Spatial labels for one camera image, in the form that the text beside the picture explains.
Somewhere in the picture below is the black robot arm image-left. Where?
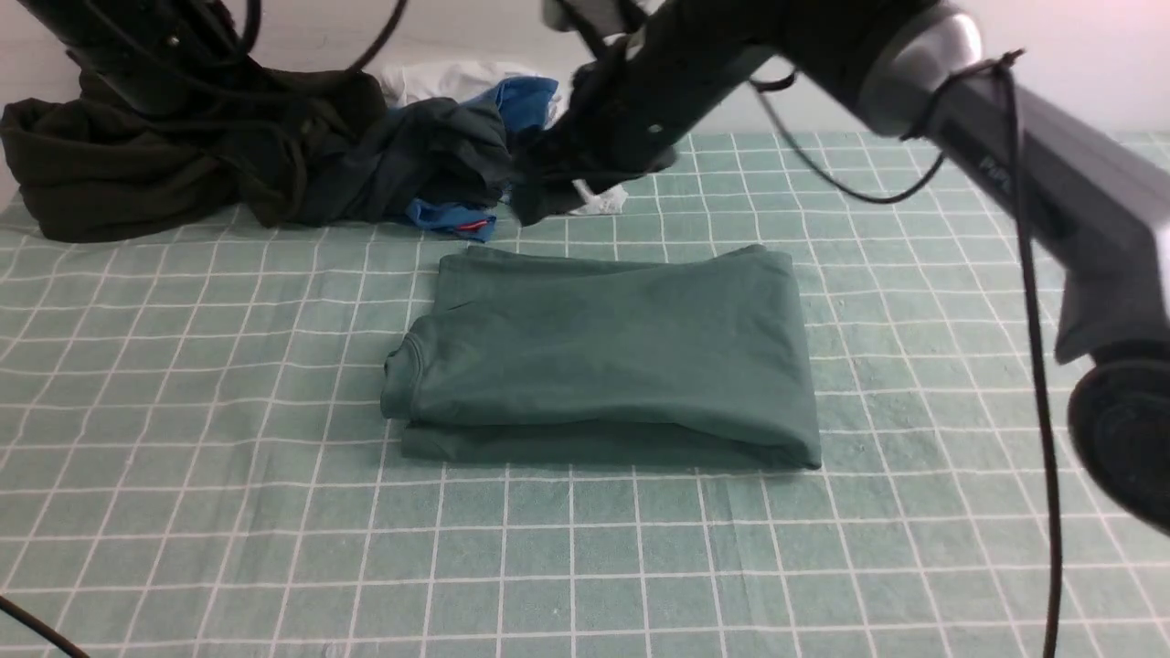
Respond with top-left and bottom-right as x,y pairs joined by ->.
20,1 -> 250,118

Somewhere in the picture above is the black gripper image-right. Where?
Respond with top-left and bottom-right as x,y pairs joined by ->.
510,27 -> 773,226

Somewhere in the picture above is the checkered green tablecloth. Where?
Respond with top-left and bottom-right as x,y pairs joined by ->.
0,133 -> 1170,658

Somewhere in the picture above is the blue crumpled garment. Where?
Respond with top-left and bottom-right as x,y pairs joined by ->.
405,76 -> 559,244

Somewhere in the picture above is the green long-sleeve top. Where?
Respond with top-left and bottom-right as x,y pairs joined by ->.
380,245 -> 823,469

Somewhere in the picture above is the dark olive crumpled garment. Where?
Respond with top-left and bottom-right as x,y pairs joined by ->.
4,71 -> 388,244

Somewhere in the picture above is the white crumpled garment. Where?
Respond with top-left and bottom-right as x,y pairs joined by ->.
379,60 -> 629,218

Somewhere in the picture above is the dark grey crumpled garment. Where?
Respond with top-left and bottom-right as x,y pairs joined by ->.
293,100 -> 515,226

